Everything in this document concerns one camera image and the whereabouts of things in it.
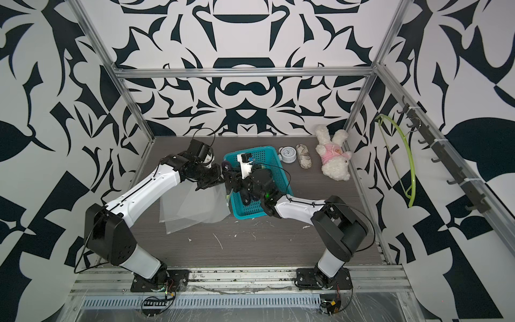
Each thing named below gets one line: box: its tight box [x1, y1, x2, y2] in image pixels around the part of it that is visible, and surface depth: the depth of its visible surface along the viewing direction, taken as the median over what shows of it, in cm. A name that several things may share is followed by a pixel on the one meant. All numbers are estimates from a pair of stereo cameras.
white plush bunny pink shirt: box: [315, 124, 353, 182], surface depth 104 cm
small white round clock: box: [277, 145, 298, 164], surface depth 110 cm
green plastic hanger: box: [374, 114, 417, 208], surface depth 73 cm
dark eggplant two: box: [240, 189, 253, 206], surface depth 93 cm
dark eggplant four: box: [221, 160, 231, 172], surface depth 80 cm
